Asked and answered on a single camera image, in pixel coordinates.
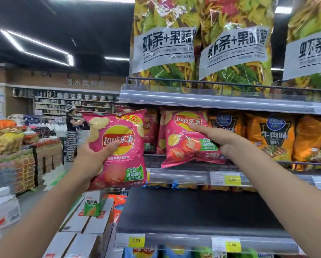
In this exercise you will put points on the person's right hand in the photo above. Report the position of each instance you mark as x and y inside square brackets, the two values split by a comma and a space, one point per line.
[230, 143]

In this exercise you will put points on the person's left thumb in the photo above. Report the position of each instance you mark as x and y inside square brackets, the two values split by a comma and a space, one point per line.
[110, 151]

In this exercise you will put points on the background shelving with kitchenware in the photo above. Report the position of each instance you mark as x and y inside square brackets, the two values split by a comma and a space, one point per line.
[69, 102]

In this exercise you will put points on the white plastic jug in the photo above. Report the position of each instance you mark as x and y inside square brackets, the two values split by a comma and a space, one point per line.
[3, 209]

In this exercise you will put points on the orange potato chip bag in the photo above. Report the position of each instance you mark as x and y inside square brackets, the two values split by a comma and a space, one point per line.
[226, 123]
[273, 137]
[314, 142]

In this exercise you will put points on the row of colourful snack bags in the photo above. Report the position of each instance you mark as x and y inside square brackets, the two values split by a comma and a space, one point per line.
[192, 252]

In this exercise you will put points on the pink potato chip bag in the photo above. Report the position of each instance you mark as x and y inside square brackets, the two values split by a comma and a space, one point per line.
[161, 137]
[184, 145]
[123, 142]
[151, 131]

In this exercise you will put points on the display of packaged goods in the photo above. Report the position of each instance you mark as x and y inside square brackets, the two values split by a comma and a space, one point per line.
[18, 155]

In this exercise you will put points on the green and red snack box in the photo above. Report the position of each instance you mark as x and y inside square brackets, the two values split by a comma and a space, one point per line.
[92, 206]

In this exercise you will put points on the person's right thumb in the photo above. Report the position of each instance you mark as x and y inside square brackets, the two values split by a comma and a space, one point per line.
[204, 131]

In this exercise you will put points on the grey shelf with price strip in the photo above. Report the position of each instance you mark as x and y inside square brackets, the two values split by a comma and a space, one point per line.
[187, 175]

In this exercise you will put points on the white cardboard box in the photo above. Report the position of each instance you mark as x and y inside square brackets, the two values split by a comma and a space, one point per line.
[59, 245]
[92, 223]
[82, 247]

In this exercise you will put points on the straight ceiling strip light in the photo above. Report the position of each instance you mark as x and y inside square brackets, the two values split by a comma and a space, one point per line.
[283, 9]
[117, 58]

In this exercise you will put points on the large clear vegetable snack bag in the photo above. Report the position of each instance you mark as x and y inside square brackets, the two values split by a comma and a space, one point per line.
[163, 40]
[310, 45]
[235, 45]

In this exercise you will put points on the person's left hand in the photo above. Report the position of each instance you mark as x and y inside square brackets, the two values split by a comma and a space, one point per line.
[89, 163]

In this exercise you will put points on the red and orange snack packets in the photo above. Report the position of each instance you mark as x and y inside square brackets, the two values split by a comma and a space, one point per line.
[117, 204]

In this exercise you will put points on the person's right forearm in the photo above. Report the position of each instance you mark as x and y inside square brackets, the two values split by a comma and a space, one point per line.
[289, 201]

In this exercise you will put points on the person's left forearm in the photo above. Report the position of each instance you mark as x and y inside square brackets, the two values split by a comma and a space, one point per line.
[34, 223]

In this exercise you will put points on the angular ceiling strip light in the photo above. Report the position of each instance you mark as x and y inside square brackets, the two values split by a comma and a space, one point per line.
[42, 48]

